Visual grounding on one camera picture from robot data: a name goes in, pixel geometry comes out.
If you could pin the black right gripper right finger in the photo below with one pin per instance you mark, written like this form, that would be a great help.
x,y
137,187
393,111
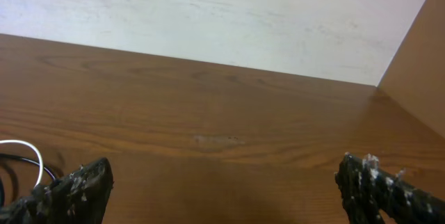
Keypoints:
x,y
367,191

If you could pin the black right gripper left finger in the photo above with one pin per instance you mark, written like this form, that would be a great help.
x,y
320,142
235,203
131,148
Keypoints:
x,y
78,198

